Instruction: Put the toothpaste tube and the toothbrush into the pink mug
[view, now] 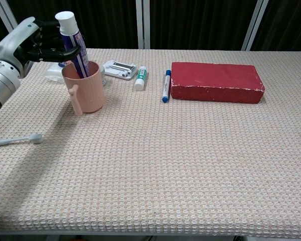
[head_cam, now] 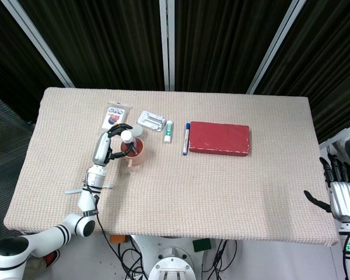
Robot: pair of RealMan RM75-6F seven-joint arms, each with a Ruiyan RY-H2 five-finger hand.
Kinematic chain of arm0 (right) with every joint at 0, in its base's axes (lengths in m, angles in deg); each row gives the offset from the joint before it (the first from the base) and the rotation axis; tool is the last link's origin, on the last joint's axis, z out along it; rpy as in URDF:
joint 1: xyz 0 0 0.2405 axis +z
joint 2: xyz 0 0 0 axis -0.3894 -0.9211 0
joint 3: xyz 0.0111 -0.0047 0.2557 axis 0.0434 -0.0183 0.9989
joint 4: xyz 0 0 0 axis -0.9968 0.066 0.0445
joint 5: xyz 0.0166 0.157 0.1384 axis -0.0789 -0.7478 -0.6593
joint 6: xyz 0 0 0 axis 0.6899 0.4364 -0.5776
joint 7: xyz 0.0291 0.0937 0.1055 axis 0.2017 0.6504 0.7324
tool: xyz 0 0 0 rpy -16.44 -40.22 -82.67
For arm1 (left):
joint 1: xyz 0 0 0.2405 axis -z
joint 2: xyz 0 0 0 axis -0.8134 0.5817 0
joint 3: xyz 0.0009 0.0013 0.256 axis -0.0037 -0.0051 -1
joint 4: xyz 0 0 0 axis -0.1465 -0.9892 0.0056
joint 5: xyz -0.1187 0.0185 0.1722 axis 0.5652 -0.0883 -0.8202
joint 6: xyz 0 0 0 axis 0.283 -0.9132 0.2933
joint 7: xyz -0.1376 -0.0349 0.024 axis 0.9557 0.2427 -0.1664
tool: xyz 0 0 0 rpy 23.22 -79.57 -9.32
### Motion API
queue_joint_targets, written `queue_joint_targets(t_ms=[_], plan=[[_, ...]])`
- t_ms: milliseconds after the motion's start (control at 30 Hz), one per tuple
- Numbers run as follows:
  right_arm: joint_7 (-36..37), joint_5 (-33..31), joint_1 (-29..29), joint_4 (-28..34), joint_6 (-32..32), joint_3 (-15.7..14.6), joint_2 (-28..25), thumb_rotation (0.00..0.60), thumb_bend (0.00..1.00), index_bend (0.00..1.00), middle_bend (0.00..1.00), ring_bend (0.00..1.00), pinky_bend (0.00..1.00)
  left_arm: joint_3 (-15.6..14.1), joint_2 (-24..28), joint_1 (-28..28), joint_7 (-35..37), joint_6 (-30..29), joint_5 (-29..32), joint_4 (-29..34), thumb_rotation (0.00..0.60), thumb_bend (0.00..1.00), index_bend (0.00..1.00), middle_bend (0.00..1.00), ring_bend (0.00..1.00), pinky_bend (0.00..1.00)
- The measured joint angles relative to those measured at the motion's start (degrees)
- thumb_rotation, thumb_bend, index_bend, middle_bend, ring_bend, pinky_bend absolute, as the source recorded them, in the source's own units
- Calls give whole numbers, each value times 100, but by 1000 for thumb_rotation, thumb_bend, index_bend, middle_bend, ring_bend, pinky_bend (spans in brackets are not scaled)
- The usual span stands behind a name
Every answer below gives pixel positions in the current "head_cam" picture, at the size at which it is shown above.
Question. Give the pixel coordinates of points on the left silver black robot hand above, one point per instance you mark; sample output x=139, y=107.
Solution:
x=102, y=148

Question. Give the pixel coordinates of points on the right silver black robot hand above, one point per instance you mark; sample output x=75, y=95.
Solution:
x=347, y=202

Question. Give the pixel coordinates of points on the white-capped toothpaste tube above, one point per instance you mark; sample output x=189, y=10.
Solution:
x=126, y=136

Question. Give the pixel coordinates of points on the grey toothbrush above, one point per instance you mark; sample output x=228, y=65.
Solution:
x=71, y=191

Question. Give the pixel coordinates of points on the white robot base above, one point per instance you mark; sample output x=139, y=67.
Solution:
x=172, y=262

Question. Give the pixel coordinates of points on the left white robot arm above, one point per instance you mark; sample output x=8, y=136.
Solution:
x=87, y=201

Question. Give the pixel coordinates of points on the pink ribbed cup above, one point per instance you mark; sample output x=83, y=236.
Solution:
x=140, y=160

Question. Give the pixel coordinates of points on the printed clear plastic packet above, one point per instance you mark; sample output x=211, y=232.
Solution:
x=115, y=115

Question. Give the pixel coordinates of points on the small grey round cap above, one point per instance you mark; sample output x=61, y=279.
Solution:
x=138, y=130

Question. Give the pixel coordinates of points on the razor in blister pack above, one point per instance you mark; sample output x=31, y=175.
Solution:
x=151, y=120

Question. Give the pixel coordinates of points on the green white glue stick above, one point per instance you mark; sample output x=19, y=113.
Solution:
x=168, y=131

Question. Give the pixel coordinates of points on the blue white marker pen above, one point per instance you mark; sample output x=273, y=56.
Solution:
x=186, y=141

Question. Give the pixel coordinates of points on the orange box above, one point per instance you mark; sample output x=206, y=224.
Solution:
x=116, y=239

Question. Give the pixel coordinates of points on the grey mesh panel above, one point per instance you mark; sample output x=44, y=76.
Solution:
x=6, y=146

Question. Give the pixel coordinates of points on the beige woven tablecloth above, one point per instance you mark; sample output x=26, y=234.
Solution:
x=192, y=189

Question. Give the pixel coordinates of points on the dark pleated curtain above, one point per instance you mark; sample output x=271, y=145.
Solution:
x=111, y=38

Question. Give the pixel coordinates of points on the red brick block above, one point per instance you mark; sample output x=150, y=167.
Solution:
x=220, y=138

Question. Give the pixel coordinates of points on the red shoe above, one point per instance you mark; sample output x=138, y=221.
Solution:
x=52, y=258

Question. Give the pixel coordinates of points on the beige fabric bundle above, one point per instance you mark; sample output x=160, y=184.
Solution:
x=33, y=266

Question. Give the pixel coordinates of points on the green box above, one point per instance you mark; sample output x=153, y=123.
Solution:
x=202, y=245

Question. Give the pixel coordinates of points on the white frame post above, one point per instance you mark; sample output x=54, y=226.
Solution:
x=275, y=46
x=38, y=41
x=167, y=43

